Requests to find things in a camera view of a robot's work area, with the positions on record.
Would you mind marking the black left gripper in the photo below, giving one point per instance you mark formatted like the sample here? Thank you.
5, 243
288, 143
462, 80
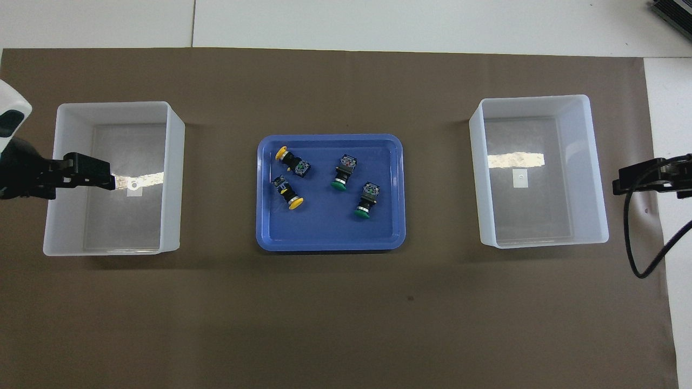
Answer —
24, 173

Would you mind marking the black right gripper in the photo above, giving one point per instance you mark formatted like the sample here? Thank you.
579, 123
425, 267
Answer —
685, 178

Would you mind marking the yellow push button switch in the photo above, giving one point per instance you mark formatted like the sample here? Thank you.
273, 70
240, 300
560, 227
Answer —
296, 165
285, 189

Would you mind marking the green push button switch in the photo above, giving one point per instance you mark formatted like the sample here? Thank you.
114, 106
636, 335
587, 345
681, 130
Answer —
368, 194
345, 167

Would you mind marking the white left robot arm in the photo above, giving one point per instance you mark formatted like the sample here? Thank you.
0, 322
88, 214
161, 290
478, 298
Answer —
13, 105

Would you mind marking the translucent white plastic box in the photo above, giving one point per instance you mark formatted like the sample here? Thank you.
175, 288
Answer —
584, 162
70, 227

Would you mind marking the gray ribbed metal device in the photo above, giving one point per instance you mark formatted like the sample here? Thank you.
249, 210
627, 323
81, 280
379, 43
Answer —
673, 9

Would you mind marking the blue plastic tray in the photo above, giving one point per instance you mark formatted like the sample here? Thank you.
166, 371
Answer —
324, 229

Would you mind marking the brown paper table mat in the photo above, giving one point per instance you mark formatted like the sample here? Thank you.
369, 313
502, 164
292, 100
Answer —
346, 302

